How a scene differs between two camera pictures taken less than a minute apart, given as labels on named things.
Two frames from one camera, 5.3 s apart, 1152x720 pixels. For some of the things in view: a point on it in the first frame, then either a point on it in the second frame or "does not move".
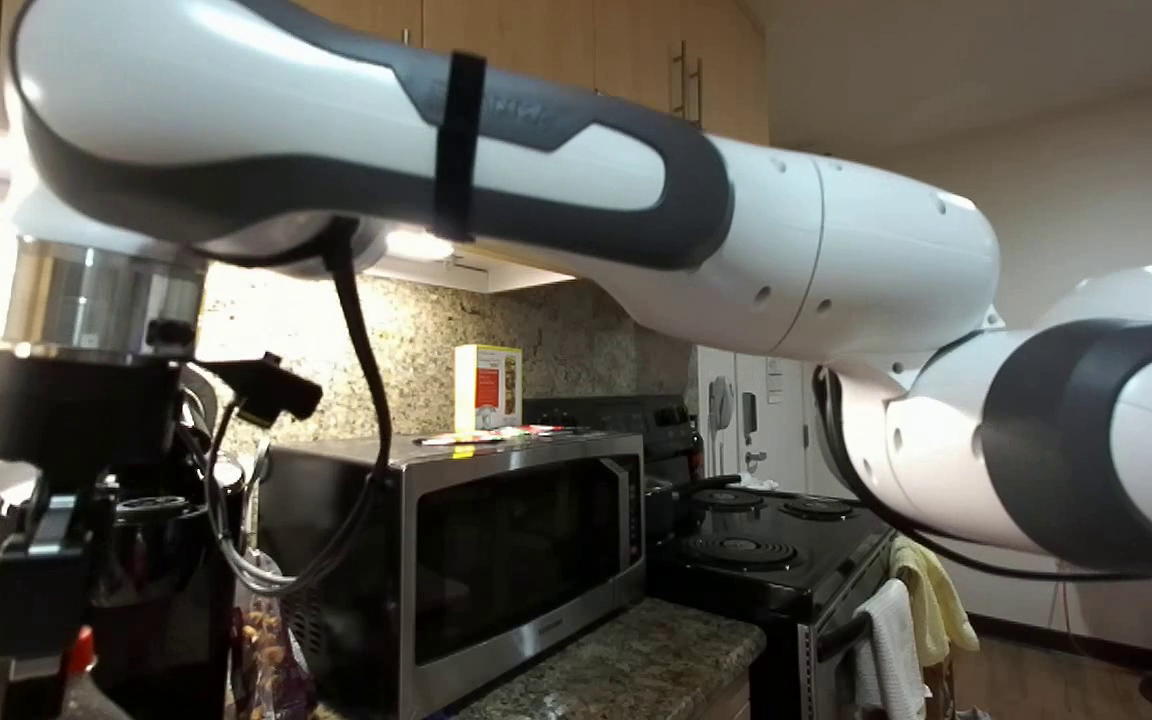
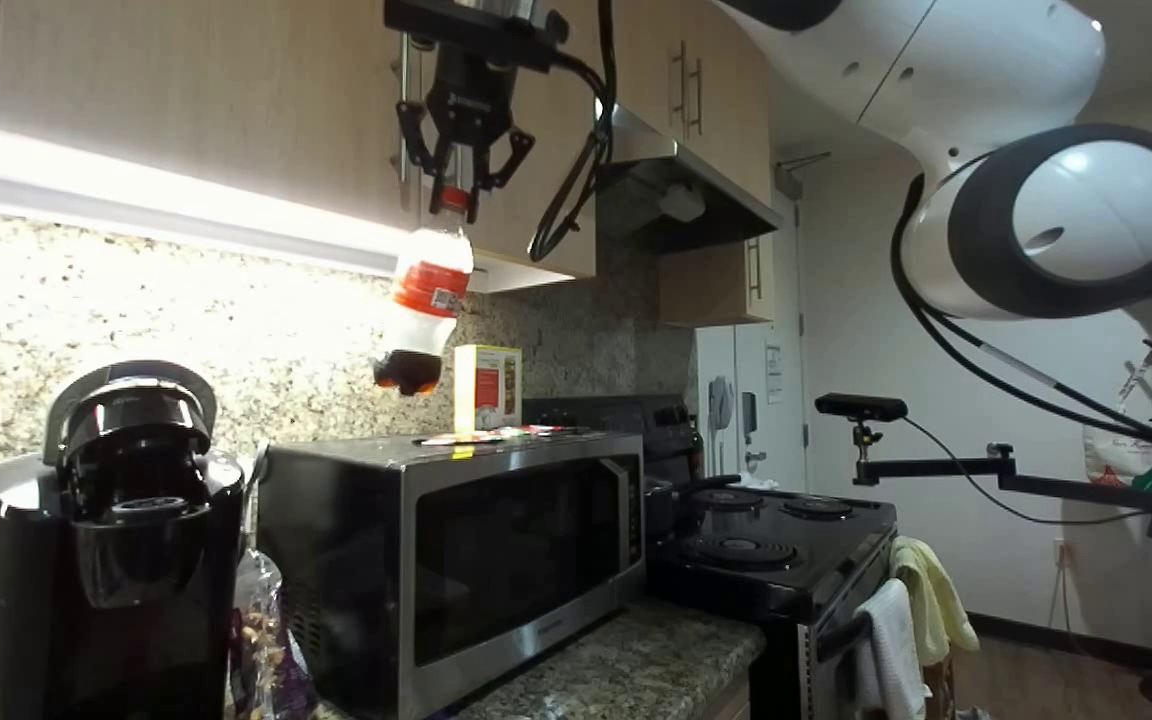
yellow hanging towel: [939, 618] does not move
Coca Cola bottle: [80, 653] -> [429, 294]
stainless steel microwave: [476, 548] does not move
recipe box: [486, 390] does not move
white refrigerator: [756, 418] does not move
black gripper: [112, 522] -> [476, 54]
